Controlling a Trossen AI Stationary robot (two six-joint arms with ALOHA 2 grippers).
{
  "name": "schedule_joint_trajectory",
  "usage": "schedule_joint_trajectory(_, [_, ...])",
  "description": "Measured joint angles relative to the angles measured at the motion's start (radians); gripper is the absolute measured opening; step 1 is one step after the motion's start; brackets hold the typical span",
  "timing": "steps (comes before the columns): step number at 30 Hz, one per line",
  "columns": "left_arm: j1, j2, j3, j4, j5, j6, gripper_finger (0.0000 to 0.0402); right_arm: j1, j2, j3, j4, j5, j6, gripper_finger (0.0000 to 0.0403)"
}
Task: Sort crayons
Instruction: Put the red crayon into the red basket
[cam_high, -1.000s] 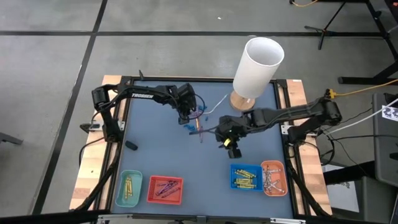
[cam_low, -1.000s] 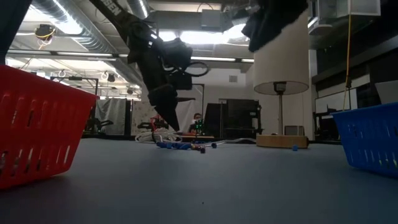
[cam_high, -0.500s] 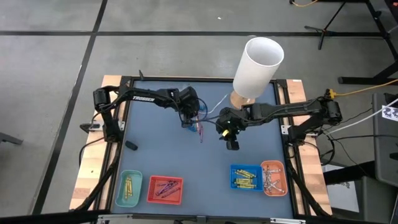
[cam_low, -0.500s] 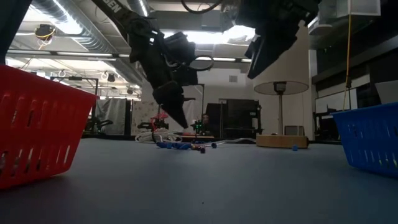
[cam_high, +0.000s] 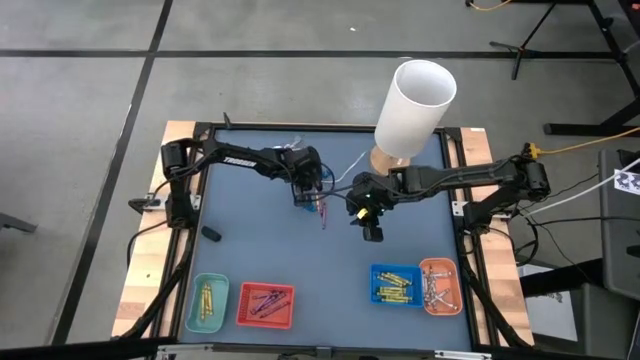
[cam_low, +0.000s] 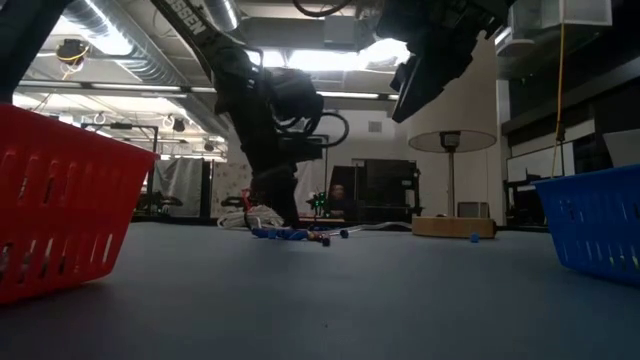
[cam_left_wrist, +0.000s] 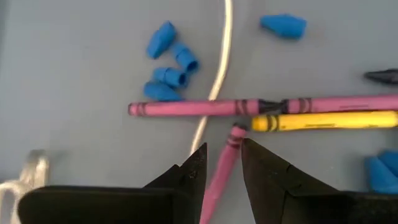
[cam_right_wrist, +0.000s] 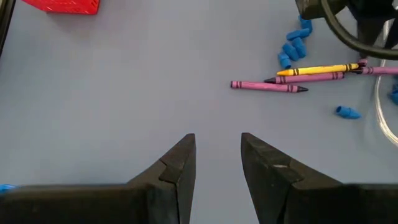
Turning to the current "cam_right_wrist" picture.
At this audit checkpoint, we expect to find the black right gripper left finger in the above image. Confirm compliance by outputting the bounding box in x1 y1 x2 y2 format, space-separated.
0 133 197 224

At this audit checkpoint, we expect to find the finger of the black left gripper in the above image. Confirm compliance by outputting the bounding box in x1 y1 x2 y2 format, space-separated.
388 20 398 49
356 18 384 58

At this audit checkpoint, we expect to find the yellow wrapped crayon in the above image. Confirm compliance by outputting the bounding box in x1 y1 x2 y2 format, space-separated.
275 62 361 77

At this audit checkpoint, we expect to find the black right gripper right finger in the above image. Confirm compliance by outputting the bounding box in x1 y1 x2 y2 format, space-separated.
240 132 398 224

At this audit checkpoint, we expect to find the red plastic basket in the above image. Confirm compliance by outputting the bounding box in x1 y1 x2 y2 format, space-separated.
21 0 101 16

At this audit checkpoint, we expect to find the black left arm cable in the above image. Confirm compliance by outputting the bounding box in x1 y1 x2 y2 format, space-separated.
320 0 398 60

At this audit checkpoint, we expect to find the white lamp cable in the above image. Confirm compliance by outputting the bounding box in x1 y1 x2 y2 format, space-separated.
374 18 398 147

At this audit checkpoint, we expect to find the black table frame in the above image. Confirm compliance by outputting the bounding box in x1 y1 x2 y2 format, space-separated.
0 0 17 58

